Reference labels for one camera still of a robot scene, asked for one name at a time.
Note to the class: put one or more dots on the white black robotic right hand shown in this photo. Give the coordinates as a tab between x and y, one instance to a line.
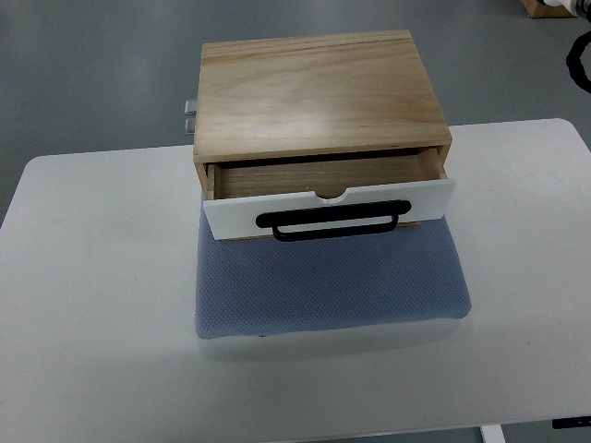
578	8

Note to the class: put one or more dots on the white drawer black handle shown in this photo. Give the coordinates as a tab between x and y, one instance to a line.
321	194

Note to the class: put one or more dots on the wooden drawer cabinet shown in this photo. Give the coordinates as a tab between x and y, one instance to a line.
311	96

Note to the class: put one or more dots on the cardboard box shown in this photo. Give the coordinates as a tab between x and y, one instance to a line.
536	9

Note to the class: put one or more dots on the upper silver clamp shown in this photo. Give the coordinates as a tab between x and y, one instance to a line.
190	107

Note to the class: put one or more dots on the silver clamp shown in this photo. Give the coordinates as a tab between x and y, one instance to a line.
190	107
190	126

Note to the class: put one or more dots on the lower silver clamp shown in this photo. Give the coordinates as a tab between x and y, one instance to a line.
190	126

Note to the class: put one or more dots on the black table control panel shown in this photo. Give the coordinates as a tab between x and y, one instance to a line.
571	422

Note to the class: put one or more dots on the blue mesh cushion pad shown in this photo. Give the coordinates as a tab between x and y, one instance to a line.
264	287

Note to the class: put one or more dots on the white table leg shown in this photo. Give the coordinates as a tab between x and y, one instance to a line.
492	434

